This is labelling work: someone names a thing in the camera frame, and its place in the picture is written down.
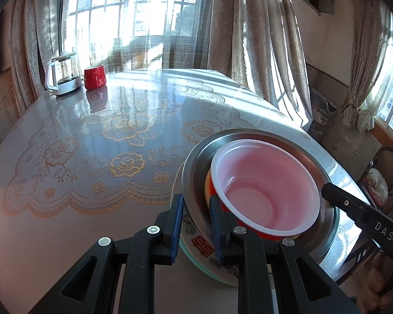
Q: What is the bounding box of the glass electric kettle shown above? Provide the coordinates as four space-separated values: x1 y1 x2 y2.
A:
45 51 83 96

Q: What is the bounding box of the red plastic bowl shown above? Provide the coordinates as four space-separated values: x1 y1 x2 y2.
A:
210 139 321 242

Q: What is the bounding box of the large white floral plate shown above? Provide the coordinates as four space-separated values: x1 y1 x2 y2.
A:
170 167 249 287

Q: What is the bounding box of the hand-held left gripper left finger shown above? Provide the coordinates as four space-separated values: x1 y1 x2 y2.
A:
29 194 184 314

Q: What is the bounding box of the white fluffy cushion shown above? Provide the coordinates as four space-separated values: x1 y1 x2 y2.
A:
366 168 389 200

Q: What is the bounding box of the dark wooden chair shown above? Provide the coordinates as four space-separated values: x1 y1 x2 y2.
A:
334 229 384 285

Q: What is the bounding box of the beige tied curtain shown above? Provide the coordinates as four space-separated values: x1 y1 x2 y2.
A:
342 0 393 131

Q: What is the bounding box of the grey bag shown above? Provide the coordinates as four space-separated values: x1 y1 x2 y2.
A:
309 87 337 141

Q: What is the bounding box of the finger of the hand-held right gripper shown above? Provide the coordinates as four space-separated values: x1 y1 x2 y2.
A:
321 182 372 223

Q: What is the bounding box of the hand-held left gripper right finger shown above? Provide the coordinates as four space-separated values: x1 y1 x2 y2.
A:
209 195 362 314

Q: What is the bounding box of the red mug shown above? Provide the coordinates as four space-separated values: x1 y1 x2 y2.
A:
84 65 107 90

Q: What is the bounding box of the lace floral tablecloth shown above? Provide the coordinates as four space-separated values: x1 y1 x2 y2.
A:
2 75 243 218

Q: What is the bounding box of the stainless steel bowl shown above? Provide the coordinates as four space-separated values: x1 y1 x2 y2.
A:
181 129 340 264

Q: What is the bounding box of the sheer white curtain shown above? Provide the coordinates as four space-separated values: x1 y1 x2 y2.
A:
65 0 217 72

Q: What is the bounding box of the round-backed chair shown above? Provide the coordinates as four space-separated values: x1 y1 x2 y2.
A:
357 145 393 210

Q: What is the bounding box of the person's right hand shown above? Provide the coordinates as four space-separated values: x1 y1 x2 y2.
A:
370 252 393 314

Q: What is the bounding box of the beige patterned curtain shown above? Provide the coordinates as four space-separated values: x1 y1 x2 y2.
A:
3 0 69 105
206 0 313 131

